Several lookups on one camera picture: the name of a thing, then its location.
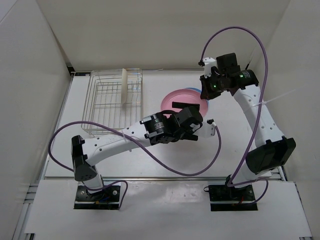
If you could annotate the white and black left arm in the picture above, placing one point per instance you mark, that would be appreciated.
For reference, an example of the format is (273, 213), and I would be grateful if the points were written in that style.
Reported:
(159, 128)

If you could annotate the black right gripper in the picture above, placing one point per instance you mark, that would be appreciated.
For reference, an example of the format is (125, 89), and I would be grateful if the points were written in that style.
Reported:
(206, 94)

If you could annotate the aluminium table frame rail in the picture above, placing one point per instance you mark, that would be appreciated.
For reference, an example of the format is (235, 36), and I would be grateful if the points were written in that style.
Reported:
(278, 174)

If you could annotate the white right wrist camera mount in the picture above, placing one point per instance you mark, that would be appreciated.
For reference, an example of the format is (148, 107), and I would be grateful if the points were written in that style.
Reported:
(207, 63)

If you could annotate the cream plastic plate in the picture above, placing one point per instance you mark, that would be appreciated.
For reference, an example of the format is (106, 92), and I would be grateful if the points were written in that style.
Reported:
(124, 86)

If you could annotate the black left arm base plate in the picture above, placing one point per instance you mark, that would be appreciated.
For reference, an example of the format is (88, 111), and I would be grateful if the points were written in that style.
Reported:
(106, 199)

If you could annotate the pink plastic plate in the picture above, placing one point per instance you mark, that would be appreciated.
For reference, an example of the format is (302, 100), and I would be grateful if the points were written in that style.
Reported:
(184, 96)

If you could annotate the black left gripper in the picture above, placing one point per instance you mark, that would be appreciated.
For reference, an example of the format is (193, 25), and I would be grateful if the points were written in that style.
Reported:
(189, 134)

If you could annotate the chrome wire dish rack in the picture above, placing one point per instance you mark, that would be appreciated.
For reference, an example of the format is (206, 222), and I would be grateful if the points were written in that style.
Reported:
(103, 98)

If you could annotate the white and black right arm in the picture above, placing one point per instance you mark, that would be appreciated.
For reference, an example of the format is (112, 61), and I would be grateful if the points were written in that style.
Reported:
(272, 148)

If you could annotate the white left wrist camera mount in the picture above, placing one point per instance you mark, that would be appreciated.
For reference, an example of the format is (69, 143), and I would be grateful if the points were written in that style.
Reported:
(208, 129)

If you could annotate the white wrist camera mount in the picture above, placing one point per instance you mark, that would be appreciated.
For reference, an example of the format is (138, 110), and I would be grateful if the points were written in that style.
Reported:
(208, 129)
(207, 63)

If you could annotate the blue plastic plate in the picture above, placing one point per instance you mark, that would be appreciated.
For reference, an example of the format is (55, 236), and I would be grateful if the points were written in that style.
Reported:
(194, 89)

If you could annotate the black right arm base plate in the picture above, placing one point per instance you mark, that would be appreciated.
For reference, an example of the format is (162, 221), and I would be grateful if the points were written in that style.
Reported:
(230, 199)

